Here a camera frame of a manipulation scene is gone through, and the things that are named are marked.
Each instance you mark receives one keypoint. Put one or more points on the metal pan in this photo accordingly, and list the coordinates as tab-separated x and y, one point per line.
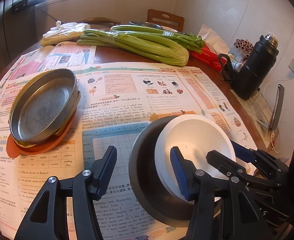
44	105

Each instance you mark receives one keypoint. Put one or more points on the large newspaper sheet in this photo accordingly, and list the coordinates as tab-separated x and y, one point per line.
118	100

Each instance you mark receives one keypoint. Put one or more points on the patterned cup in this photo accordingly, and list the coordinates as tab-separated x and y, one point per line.
244	46

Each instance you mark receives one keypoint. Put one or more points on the plastic bag of corn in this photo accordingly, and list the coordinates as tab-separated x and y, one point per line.
63	32

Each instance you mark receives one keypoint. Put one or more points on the rear celery bunch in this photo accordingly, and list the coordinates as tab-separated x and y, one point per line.
188	41

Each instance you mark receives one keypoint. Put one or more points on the stainless steel bowl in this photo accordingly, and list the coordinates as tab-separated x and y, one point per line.
146	185

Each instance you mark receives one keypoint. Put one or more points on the handwritten paper sheet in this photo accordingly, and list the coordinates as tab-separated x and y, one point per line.
258	110

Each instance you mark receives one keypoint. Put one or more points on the celery bunch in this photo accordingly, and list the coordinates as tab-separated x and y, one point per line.
188	41
151	46

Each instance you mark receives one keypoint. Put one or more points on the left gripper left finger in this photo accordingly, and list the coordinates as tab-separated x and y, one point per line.
46	217

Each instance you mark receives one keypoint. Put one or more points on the red tissue box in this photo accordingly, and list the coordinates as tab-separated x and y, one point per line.
213	45

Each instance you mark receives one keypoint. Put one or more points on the orange plastic plate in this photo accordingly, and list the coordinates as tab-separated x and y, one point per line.
14	150

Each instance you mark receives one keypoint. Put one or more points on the smartphone on stand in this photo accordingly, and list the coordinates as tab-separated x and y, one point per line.
277	108

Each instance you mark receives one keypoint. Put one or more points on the wooden chair back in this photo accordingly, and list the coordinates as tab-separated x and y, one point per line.
165	19

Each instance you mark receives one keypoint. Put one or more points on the far newspaper sheet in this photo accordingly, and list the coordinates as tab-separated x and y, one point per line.
63	55

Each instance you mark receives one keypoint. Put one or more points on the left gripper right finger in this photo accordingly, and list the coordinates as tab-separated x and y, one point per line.
222	209

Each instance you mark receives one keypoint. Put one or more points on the black thermos bottle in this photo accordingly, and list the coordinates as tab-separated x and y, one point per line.
247	80

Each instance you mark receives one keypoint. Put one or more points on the front celery bunch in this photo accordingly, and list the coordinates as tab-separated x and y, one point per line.
151	46

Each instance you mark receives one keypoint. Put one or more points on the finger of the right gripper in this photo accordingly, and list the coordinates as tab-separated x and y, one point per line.
230	168
268	165

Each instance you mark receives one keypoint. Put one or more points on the red instant noodle bowl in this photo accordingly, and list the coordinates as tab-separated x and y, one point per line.
195	136

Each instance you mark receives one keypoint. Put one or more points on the yellow shell-shaped plate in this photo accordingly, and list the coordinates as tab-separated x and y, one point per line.
37	143

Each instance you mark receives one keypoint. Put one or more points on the curved wooden chair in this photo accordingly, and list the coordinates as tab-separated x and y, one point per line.
100	22

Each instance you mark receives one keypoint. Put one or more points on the far metal bowl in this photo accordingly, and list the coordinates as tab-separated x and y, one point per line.
146	24

